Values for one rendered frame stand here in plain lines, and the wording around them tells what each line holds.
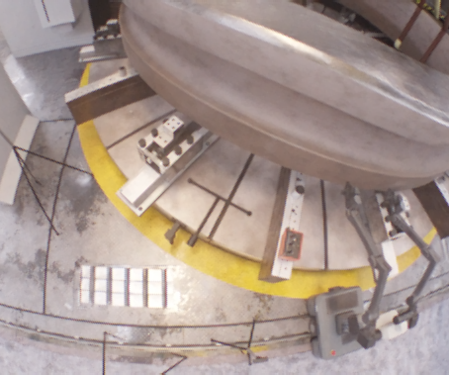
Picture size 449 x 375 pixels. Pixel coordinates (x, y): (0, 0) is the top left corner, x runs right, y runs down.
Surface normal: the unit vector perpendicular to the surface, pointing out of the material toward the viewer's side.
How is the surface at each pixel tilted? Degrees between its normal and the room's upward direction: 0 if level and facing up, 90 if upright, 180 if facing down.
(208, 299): 0
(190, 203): 0
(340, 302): 0
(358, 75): 45
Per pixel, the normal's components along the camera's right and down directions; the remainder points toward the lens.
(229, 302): 0.12, -0.43
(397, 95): -0.06, 0.32
